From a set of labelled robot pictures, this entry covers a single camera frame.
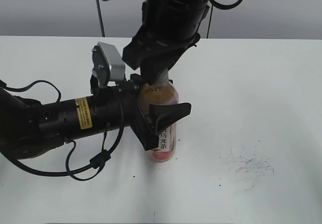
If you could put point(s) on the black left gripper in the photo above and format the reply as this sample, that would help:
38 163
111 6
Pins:
116 107

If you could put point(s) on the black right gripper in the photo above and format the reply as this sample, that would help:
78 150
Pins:
146 45

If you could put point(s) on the peach oolong tea bottle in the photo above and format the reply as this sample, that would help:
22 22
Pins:
165 94

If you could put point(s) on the white bottle cap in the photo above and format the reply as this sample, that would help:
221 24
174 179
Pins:
162 79

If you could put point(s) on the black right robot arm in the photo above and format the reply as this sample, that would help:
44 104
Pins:
169 28

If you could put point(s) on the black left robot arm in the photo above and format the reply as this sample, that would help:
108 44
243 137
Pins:
30 128

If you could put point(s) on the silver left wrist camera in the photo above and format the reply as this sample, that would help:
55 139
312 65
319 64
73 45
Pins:
108 64

